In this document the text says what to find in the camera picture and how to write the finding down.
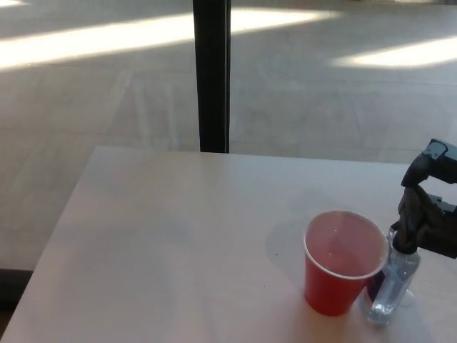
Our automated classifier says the clear hand soap pump bottle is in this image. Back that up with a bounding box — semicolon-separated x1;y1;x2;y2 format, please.
361;222;422;324

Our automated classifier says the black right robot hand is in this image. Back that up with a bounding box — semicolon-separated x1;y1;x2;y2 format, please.
392;138;457;259

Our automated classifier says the red plastic cup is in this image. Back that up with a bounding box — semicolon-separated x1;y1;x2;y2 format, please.
302;210;390;317

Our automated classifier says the black vertical window frame post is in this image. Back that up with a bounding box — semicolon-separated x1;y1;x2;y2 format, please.
192;0;232;154

